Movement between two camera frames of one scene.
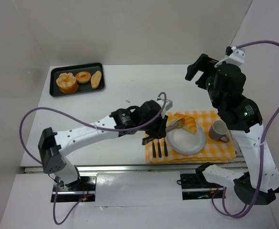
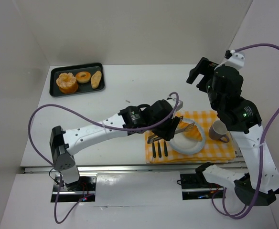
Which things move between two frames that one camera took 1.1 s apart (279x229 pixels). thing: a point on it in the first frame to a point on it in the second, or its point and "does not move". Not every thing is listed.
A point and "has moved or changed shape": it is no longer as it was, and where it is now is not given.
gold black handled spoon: [165, 148] does not move
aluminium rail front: [163, 168] does not move
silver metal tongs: [178, 123] has moved or changed shape
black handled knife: [154, 154] does not move
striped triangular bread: [190, 124] has moved or changed shape
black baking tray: [82, 88] does not move
